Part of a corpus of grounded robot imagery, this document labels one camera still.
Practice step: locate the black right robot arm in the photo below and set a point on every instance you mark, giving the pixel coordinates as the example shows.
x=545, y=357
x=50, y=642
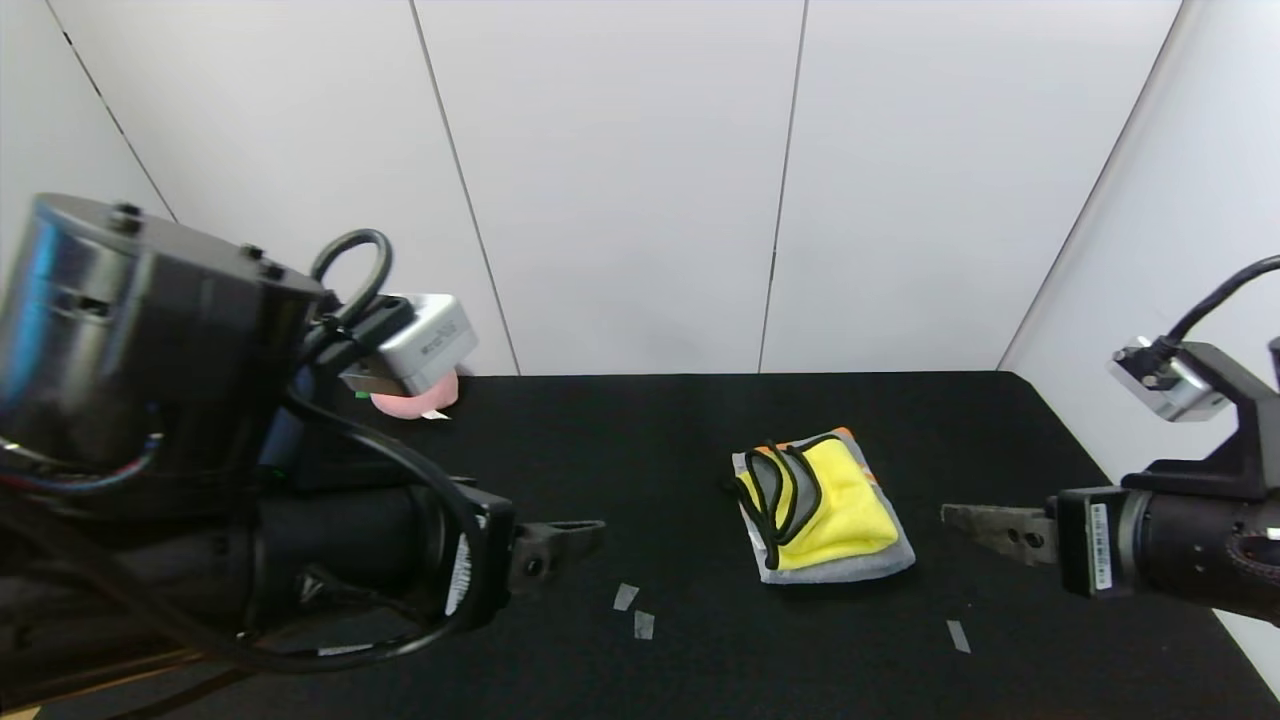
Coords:
x=1210, y=520

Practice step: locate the yellow towel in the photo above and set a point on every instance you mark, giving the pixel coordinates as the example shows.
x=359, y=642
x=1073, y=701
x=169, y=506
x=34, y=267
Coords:
x=840, y=510

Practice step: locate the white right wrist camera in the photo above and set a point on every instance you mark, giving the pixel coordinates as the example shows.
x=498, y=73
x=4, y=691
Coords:
x=1165, y=385

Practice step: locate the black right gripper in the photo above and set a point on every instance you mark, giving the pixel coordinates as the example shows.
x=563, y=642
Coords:
x=1090, y=541

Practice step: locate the grey towel with orange marks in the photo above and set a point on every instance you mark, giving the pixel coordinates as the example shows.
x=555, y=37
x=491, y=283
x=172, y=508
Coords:
x=850, y=570

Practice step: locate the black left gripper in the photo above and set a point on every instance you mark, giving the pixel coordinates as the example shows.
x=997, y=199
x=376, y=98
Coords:
x=487, y=562

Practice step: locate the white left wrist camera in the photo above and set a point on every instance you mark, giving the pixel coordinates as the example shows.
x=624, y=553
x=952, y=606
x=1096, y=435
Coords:
x=420, y=345

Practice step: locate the tiny clear tape piece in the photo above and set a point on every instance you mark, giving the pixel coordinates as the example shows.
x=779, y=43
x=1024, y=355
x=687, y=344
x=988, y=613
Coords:
x=625, y=597

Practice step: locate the grey tape strip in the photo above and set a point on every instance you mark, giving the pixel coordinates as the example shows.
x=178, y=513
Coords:
x=958, y=636

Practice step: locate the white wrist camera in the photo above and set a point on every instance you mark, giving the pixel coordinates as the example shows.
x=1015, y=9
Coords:
x=1165, y=385
x=420, y=345

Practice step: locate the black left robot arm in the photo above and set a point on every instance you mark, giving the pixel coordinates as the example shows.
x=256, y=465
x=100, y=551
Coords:
x=150, y=400

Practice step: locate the large clear tape piece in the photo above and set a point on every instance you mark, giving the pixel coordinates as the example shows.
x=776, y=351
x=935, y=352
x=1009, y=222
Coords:
x=644, y=625

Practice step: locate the pink plush peach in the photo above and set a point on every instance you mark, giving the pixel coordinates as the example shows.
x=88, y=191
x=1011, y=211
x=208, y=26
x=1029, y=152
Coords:
x=420, y=405

